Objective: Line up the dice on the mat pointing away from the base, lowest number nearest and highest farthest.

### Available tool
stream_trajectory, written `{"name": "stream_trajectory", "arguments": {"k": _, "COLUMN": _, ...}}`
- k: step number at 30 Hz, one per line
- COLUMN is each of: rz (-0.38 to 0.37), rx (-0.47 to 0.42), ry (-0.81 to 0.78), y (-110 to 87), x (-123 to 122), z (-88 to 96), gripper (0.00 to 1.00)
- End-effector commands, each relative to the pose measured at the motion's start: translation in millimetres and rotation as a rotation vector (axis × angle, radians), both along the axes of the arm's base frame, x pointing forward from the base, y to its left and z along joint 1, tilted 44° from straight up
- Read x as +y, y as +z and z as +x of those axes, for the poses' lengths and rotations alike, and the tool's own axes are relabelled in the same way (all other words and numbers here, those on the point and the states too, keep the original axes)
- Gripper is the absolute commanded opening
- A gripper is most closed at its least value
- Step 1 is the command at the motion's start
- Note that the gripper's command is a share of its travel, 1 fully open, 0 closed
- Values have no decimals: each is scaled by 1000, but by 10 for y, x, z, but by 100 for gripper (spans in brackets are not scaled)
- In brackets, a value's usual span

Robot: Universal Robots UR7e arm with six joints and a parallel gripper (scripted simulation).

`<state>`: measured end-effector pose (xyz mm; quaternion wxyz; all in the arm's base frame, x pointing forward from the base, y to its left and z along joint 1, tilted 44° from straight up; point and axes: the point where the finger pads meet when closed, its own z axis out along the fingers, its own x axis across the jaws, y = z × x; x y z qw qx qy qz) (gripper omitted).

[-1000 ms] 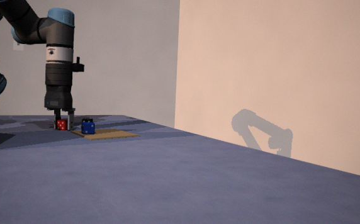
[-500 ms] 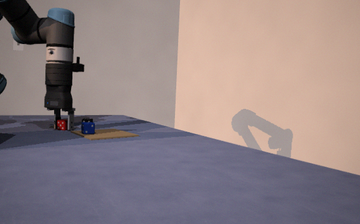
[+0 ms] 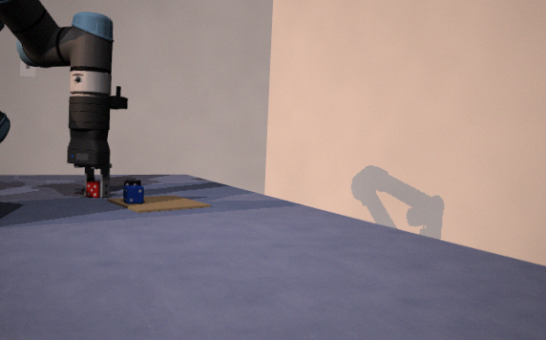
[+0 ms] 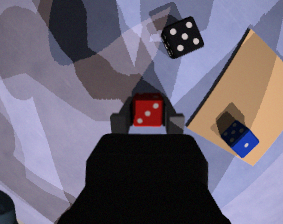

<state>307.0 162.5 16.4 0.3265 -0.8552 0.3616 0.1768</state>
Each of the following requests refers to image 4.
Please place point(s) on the blue die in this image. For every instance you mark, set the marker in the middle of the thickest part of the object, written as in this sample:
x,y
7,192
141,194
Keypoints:
x,y
240,138

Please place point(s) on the tan flat mat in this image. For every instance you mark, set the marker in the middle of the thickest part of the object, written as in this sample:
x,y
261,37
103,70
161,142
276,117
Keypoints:
x,y
249,90

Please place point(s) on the red die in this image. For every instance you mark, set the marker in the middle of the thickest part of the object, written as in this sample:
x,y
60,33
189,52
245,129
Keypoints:
x,y
147,109

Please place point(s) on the black die with white pips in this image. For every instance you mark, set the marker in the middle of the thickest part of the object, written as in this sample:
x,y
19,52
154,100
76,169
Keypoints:
x,y
182,37

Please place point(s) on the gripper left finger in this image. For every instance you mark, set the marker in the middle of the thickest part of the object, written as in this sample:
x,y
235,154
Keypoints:
x,y
121,122

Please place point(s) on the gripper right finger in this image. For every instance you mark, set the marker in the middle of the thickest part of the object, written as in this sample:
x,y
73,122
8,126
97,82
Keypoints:
x,y
172,121

